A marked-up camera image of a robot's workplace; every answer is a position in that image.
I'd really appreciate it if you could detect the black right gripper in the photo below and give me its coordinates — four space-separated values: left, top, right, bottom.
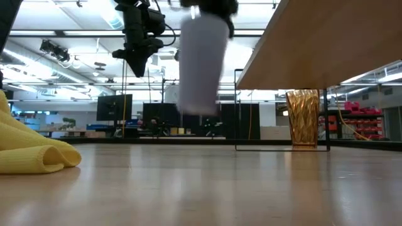
180 0 239 40

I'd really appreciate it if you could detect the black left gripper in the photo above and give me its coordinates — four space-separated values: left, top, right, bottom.
112 0 165 78

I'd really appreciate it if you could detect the tall white plastic cup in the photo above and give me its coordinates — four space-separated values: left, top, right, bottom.
177 13 231 117

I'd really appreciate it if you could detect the black monitor screen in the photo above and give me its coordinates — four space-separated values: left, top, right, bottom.
95 94 134 122

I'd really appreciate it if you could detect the green potted plant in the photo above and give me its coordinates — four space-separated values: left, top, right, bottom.
60 117 77 131

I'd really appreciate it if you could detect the amber ribbed plastic tumbler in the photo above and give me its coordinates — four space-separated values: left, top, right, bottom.
285 89 321 149

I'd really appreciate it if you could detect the yellow folded cloth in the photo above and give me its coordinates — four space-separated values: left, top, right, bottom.
0 90 82 175

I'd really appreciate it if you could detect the rack with red bins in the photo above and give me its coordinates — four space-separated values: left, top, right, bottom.
318 100 386 141

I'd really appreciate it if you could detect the yellow hanging cable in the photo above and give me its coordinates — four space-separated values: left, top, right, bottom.
121 59 128 139

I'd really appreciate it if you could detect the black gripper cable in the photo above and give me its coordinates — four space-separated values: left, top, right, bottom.
162 23 177 48

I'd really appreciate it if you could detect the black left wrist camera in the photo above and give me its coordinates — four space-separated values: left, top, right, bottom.
146 8 166 36

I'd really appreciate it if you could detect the ceiling camera rig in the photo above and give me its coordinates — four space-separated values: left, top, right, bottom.
39 40 72 63

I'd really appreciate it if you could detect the black table edge rail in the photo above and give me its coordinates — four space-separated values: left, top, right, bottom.
52 137 402 152

